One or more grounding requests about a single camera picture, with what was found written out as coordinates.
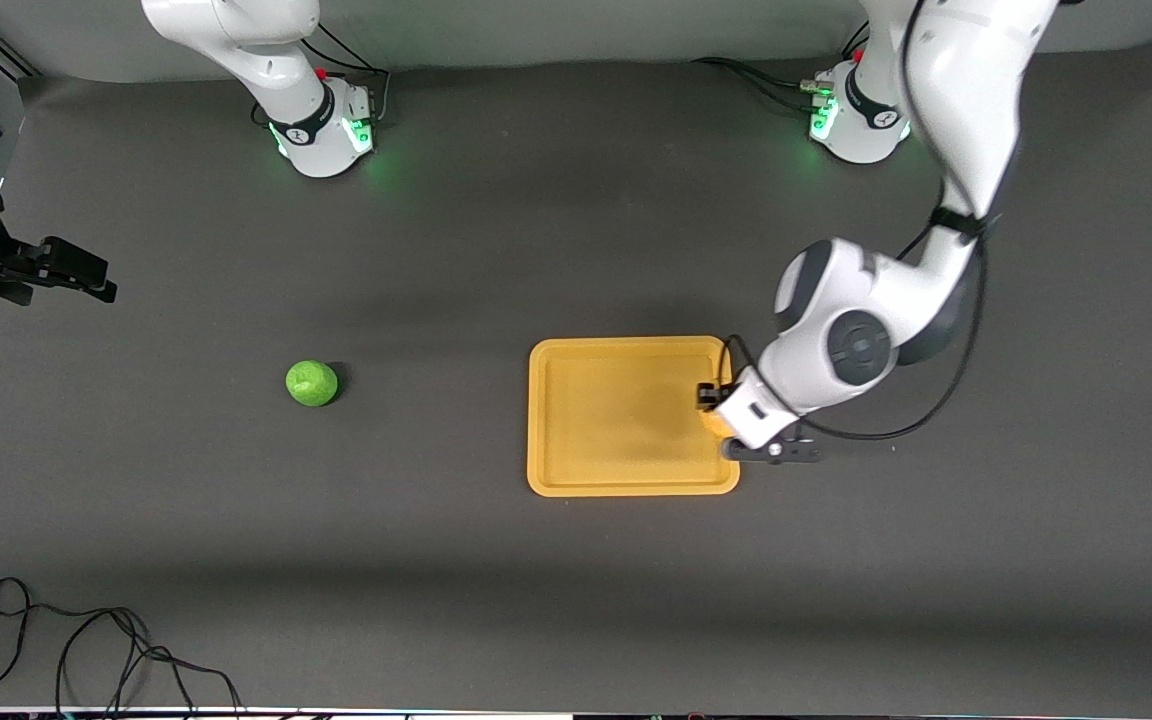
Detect black left arm base cables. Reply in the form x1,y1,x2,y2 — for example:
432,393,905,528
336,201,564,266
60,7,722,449
691,18,872,113

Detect black frame rail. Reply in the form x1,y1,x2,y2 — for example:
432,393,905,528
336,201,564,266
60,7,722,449
0,32,43,83

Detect black right arm base cables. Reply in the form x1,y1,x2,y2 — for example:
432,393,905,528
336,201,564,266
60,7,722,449
251,20,394,129

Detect yellow plastic tray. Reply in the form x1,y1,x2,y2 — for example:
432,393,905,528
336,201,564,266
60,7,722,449
526,336,742,498

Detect black arm base cables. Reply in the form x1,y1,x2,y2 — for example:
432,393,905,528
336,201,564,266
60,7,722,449
691,18,872,113
251,20,394,129

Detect green apple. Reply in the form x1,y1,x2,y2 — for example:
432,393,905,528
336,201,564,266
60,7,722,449
285,360,340,408

